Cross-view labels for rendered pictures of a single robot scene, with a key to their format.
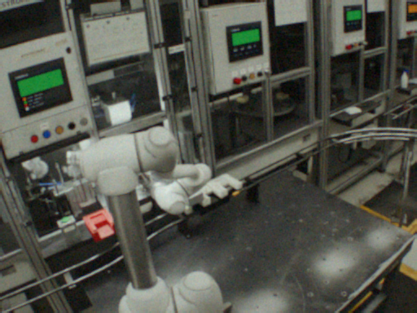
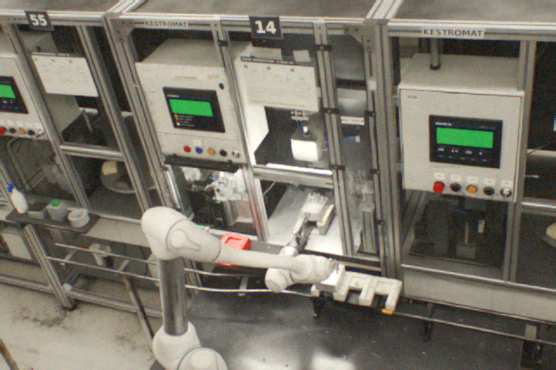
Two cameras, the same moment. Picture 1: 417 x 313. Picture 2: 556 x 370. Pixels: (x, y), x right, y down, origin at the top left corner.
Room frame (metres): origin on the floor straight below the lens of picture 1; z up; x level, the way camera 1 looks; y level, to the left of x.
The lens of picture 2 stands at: (0.46, -1.62, 3.00)
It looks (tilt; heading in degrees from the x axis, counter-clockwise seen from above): 37 degrees down; 60
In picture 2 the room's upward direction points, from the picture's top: 11 degrees counter-clockwise
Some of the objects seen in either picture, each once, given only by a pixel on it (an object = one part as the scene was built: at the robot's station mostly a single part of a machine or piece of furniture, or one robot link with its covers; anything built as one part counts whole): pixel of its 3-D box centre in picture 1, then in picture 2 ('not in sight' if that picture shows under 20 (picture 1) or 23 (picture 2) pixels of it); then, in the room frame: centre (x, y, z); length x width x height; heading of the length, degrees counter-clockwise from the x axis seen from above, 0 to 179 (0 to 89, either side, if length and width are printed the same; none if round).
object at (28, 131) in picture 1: (33, 90); (203, 101); (1.52, 0.75, 1.60); 0.42 x 0.29 x 0.46; 122
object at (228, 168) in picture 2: (51, 146); (201, 162); (1.40, 0.68, 1.37); 0.36 x 0.04 x 0.04; 122
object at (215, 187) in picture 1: (208, 196); (356, 292); (1.68, 0.02, 0.84); 0.36 x 0.14 x 0.10; 122
